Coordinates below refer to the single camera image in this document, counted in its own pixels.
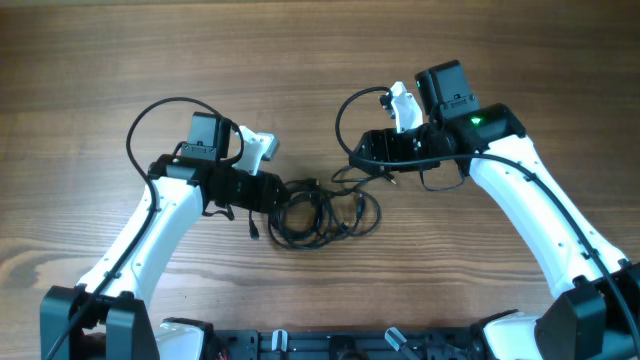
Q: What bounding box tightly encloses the black cable bundle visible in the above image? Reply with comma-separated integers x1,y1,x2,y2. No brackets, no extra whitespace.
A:
247,165,399,251

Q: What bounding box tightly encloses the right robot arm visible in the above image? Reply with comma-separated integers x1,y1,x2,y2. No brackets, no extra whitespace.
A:
348,60,639,359

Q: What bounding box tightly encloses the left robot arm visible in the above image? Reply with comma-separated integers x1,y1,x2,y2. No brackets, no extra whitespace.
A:
40,111,289,359

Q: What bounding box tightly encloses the left camera black cable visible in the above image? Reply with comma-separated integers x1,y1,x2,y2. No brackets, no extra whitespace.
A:
44,96,224,360

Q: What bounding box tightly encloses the camera black cable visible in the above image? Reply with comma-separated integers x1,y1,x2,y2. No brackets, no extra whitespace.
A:
44,96,224,360
333,85,640,351

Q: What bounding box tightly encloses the left white rail clip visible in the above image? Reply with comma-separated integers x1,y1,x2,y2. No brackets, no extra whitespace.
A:
271,329,289,353

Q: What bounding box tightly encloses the white rail clip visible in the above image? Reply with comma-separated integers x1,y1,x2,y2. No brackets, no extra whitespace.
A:
384,327,407,352
271,329,289,353

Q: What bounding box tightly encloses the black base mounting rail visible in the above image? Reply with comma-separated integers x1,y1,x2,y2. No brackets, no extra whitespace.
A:
204,327,494,360

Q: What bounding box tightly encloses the right white rail clip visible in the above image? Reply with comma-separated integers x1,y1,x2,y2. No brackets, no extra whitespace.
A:
384,327,407,352

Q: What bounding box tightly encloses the right camera black cable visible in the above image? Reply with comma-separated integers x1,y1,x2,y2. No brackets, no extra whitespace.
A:
333,85,640,351

